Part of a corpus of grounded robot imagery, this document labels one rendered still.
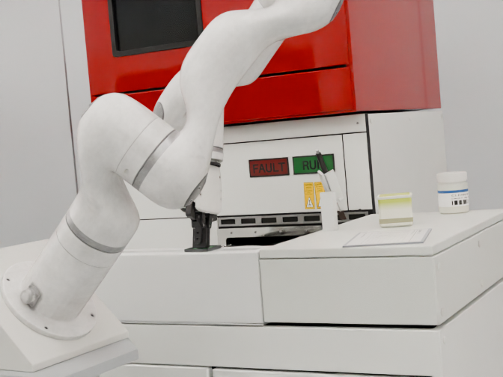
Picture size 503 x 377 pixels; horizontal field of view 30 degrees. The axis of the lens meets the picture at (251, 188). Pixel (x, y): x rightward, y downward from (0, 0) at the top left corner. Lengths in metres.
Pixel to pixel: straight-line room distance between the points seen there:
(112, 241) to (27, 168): 3.33
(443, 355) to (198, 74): 0.66
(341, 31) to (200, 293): 0.80
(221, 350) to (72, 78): 3.00
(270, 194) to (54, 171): 2.47
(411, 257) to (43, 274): 0.65
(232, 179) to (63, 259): 0.97
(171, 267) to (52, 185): 2.96
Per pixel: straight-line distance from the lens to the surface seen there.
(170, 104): 1.84
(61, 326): 1.71
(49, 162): 4.82
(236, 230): 2.51
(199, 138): 1.51
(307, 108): 2.35
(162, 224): 2.65
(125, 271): 1.96
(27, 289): 1.68
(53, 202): 4.82
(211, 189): 1.89
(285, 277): 1.77
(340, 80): 2.32
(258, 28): 1.54
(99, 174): 1.57
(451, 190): 2.20
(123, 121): 1.52
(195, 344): 1.90
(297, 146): 2.42
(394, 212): 2.00
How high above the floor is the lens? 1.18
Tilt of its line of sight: 3 degrees down
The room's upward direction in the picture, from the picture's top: 5 degrees counter-clockwise
